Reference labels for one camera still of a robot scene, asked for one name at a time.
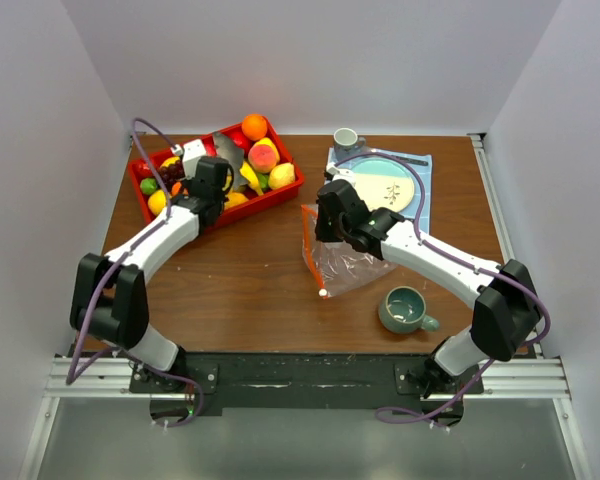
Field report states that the clear zip top bag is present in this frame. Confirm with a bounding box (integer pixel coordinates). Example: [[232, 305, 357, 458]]
[[301, 204, 397, 298]]

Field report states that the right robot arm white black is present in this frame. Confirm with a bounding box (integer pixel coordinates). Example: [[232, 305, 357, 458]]
[[316, 179, 550, 393]]

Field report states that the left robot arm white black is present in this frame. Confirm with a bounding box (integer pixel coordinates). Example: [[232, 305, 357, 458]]
[[65, 156, 234, 392]]

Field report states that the orange yellow mango toy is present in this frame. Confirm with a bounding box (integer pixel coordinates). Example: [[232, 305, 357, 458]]
[[224, 191, 249, 210]]

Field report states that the grey toy fish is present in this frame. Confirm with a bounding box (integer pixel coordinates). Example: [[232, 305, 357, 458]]
[[212, 131, 248, 190]]

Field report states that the yellow banana toy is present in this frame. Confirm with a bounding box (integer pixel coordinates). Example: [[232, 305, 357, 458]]
[[240, 161, 264, 196]]

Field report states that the orange tangerine toy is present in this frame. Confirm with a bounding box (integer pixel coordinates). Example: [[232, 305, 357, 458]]
[[171, 182, 186, 196]]

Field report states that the purple grapes bunch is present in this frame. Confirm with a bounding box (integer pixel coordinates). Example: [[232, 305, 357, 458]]
[[158, 161, 185, 187]]

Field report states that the red apple toy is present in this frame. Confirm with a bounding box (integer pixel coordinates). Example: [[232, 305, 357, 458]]
[[227, 129, 252, 152]]

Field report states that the blue cream plate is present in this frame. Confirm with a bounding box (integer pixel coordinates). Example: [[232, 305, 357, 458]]
[[346, 157, 415, 213]]

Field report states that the peach toy fruit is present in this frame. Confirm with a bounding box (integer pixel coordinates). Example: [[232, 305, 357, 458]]
[[248, 138, 280, 174]]

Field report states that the yellow round fruit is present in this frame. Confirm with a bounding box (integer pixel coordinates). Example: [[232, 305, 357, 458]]
[[147, 190, 170, 217]]

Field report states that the orange fruit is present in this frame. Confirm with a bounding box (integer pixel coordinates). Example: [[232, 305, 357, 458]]
[[241, 114, 268, 142]]

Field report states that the green lime toy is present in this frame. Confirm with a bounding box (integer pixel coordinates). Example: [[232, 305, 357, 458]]
[[139, 178, 159, 197]]

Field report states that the yellow lemon toy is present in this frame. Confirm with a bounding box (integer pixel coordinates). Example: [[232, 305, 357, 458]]
[[268, 162, 296, 190]]

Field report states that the blue checked cloth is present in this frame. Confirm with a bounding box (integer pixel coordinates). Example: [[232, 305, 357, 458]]
[[338, 155, 433, 233]]

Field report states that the grey white cup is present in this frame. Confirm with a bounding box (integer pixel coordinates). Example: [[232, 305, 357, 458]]
[[333, 127, 366, 161]]

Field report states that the red plastic tray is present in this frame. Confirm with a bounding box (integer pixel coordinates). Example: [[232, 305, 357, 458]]
[[127, 118, 305, 228]]

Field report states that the metal spoon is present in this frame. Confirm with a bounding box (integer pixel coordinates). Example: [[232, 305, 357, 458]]
[[361, 148, 431, 167]]

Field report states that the green ceramic mug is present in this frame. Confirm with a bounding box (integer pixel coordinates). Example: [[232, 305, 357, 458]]
[[377, 286, 440, 335]]

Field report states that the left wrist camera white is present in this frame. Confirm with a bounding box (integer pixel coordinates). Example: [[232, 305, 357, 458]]
[[171, 139, 207, 177]]

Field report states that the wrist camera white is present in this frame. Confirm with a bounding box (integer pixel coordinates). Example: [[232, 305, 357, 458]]
[[171, 139, 207, 177], [324, 164, 356, 186]]

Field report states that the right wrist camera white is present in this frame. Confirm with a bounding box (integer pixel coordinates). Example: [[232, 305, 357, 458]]
[[324, 164, 356, 186]]

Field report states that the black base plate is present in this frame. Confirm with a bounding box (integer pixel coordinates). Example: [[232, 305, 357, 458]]
[[129, 351, 484, 419]]

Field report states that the aluminium frame rail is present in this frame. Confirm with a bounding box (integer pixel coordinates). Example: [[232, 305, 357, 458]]
[[44, 358, 571, 400]]

